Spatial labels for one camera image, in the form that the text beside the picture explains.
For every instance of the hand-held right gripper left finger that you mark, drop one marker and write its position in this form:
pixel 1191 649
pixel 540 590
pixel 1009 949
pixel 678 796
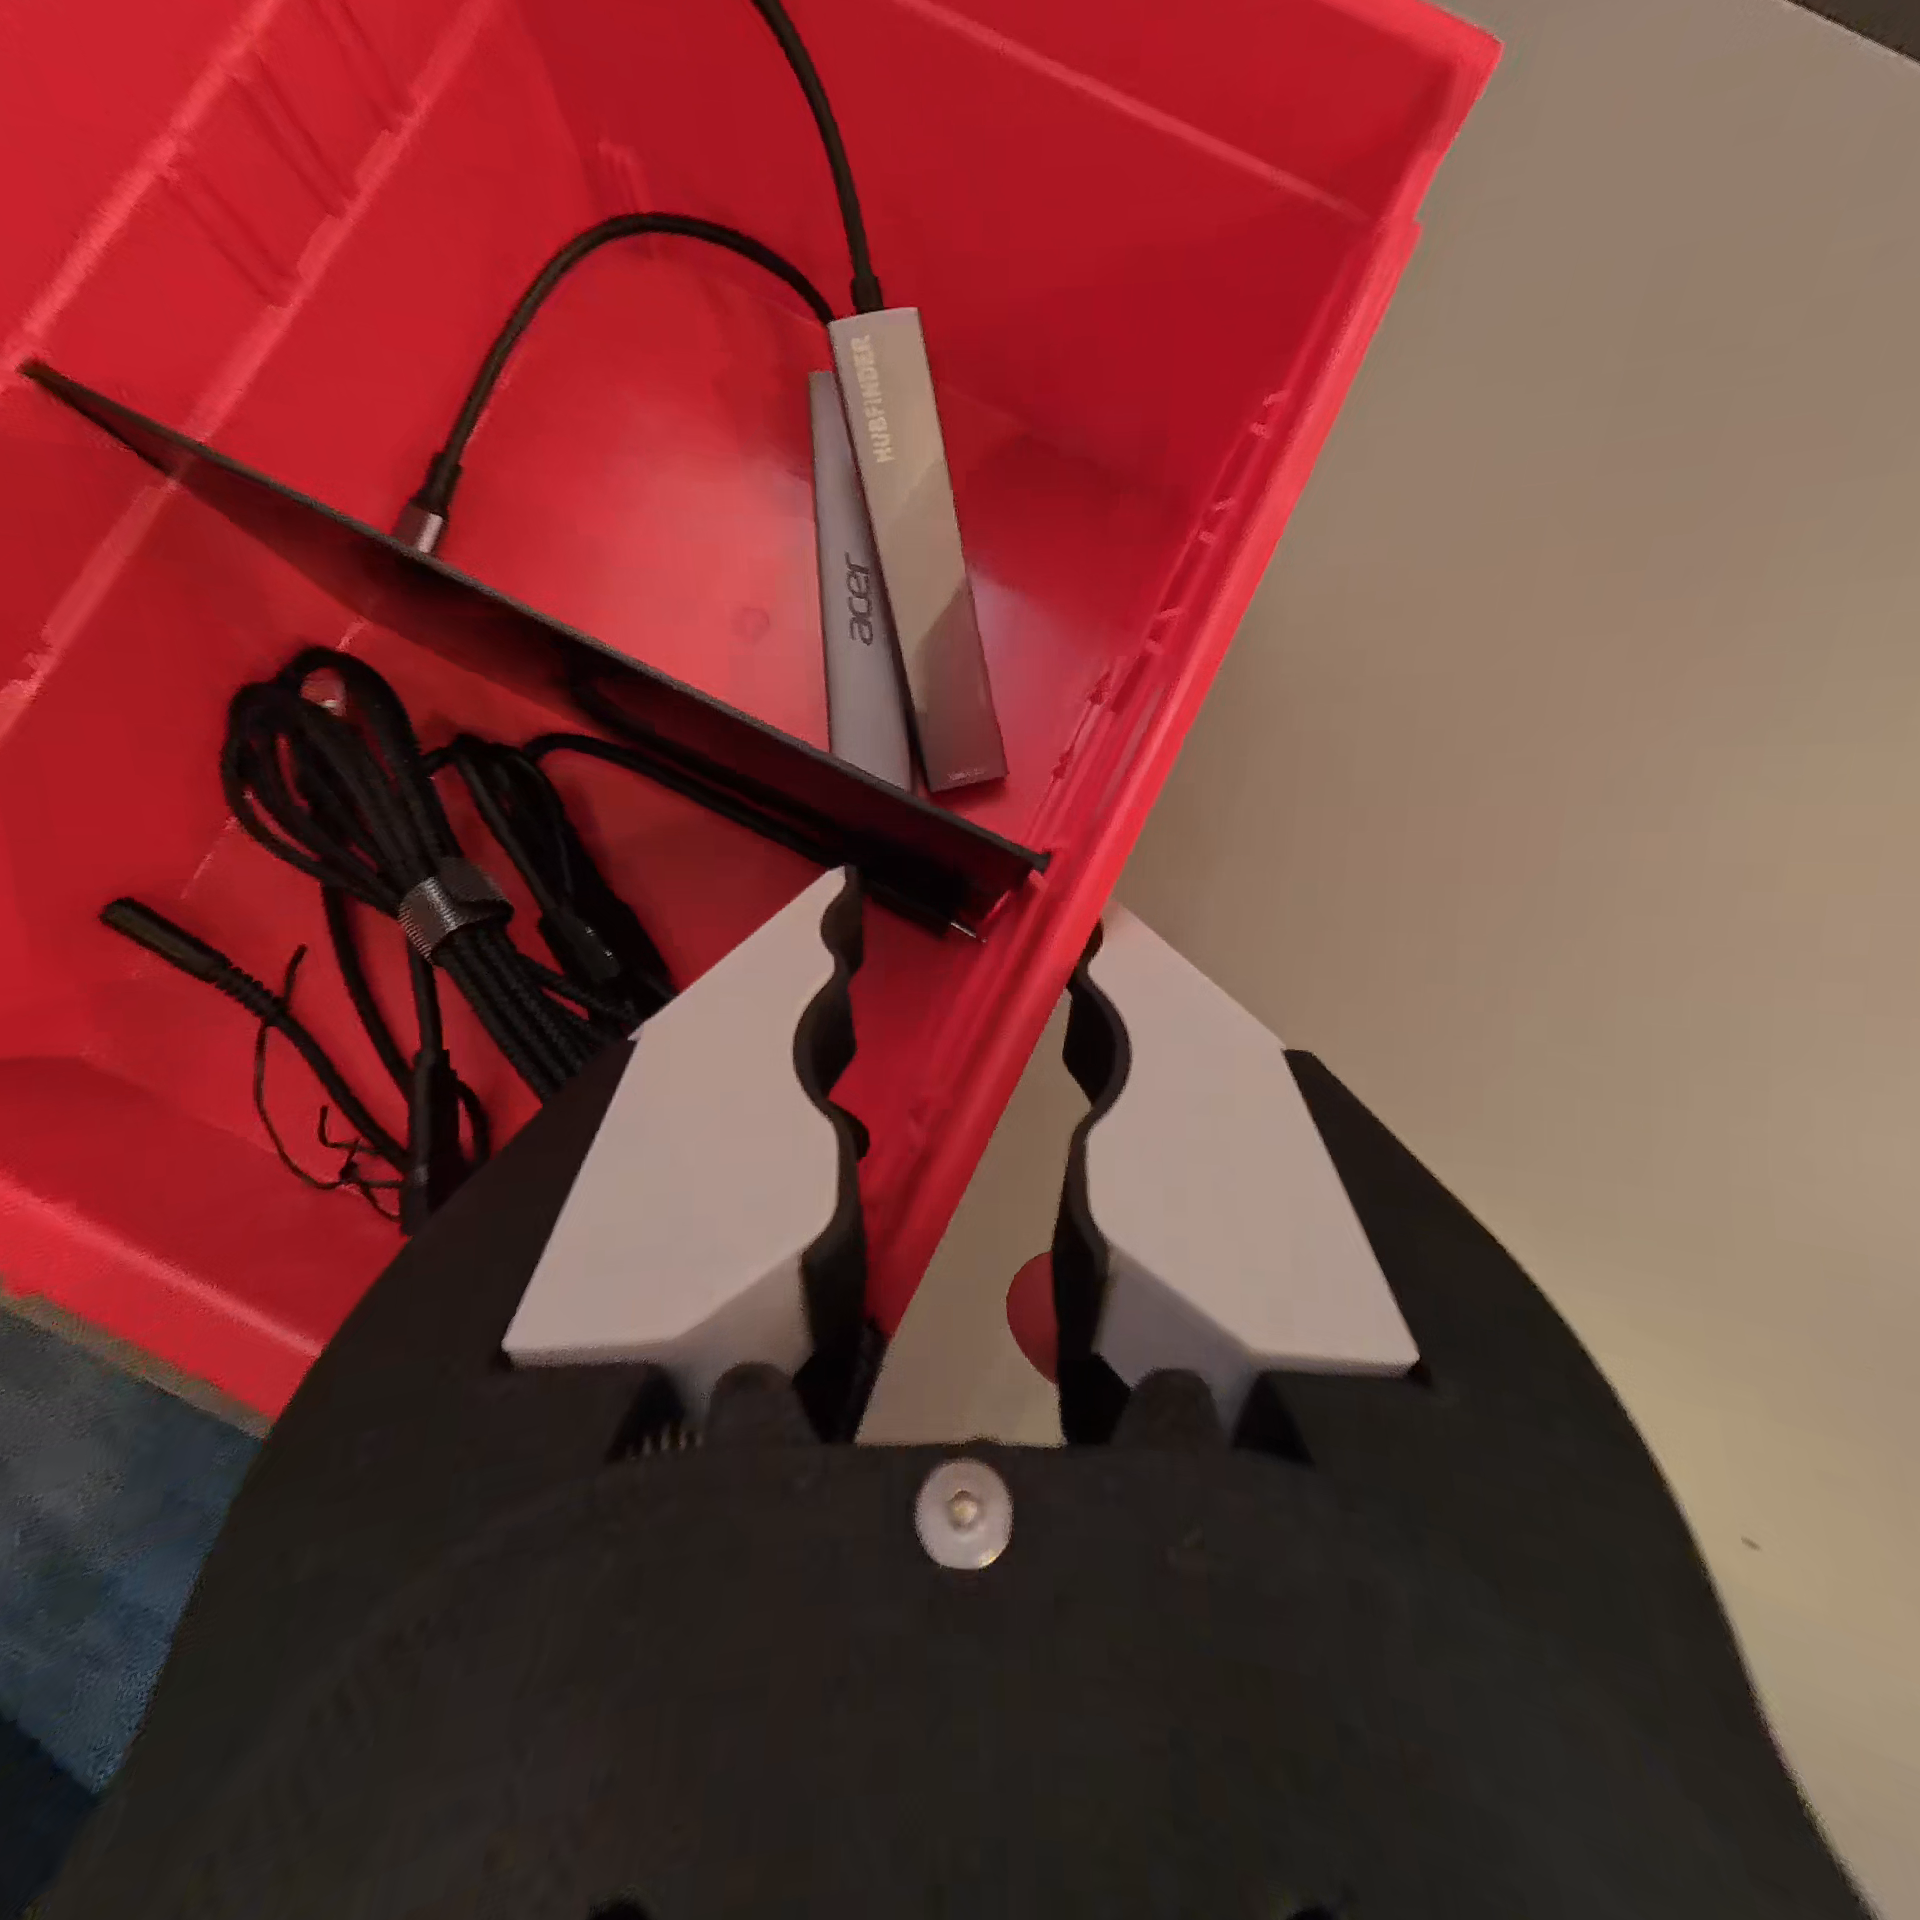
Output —
pixel 691 1201

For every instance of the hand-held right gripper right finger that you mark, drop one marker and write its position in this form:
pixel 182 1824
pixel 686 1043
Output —
pixel 1231 1214

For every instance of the grey usb hub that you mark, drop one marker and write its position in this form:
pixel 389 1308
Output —
pixel 932 600
pixel 858 662

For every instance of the red plastic bin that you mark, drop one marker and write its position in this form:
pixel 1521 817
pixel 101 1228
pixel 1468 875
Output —
pixel 1125 225

